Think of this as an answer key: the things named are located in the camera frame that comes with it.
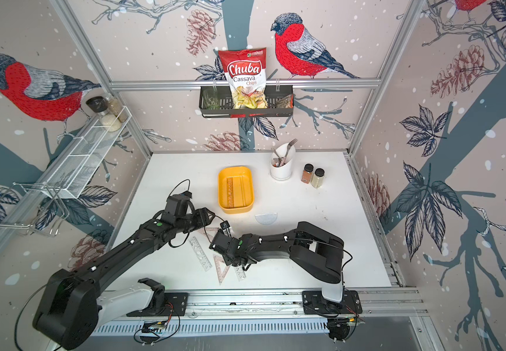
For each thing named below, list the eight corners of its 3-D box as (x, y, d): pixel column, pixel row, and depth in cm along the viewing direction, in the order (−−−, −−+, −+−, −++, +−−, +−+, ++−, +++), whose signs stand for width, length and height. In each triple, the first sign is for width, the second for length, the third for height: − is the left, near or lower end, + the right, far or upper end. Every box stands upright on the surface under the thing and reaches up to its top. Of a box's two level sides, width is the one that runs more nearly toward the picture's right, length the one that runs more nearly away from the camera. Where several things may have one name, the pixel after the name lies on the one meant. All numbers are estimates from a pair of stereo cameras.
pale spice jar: (312, 189, 107) (316, 176, 100) (310, 180, 111) (314, 167, 103) (321, 189, 107) (326, 176, 100) (319, 180, 111) (324, 167, 103)
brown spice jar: (301, 183, 109) (305, 171, 102) (300, 176, 113) (303, 163, 105) (310, 183, 109) (314, 171, 102) (308, 176, 113) (312, 163, 105)
